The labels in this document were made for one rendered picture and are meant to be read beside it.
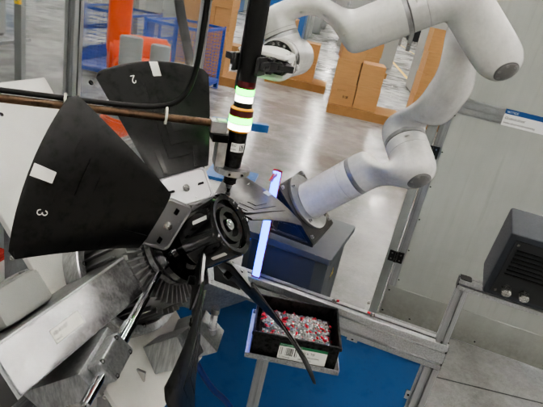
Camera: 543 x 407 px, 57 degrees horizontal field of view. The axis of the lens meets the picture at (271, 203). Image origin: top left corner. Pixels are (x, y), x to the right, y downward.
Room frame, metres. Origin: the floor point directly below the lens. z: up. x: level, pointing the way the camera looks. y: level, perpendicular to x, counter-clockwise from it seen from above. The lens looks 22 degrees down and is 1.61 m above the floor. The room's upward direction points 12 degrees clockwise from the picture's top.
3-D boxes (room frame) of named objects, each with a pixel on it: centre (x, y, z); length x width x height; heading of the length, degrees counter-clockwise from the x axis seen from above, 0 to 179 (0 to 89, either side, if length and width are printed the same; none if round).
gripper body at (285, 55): (1.01, 0.06, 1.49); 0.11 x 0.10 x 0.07; 166
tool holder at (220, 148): (0.90, 0.10, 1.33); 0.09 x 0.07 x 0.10; 110
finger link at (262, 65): (0.91, 0.05, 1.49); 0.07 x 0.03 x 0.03; 166
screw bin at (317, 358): (1.05, -0.13, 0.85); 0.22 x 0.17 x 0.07; 91
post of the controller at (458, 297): (1.12, -0.52, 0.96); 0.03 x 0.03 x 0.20; 75
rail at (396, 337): (1.23, -0.10, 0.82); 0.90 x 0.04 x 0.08; 75
